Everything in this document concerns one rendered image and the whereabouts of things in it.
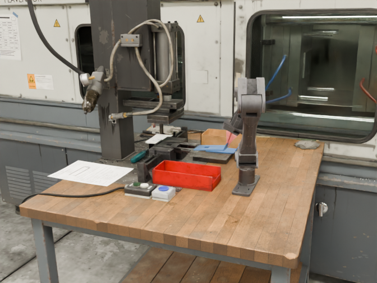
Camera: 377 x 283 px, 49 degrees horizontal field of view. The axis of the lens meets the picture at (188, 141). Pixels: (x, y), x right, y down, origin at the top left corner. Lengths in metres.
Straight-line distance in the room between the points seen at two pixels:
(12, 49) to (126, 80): 1.55
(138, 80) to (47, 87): 1.37
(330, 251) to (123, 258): 1.31
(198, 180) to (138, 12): 0.72
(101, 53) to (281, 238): 1.09
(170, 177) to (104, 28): 0.70
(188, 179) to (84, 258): 1.49
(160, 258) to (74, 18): 1.57
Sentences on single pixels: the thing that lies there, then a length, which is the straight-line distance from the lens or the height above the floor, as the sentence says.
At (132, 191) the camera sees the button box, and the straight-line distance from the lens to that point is 1.57.
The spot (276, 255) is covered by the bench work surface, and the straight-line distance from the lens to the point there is 1.25.
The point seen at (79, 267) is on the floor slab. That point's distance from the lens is 2.87.
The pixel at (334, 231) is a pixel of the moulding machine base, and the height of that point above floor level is 0.38.
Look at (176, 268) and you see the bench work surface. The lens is 2.38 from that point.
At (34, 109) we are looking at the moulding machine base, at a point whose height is 0.90.
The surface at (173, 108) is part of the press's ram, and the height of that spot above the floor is 1.16.
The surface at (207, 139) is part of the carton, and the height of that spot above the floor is 0.95.
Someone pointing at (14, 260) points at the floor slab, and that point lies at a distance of 3.09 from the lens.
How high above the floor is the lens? 1.56
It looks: 17 degrees down
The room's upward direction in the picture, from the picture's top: 1 degrees counter-clockwise
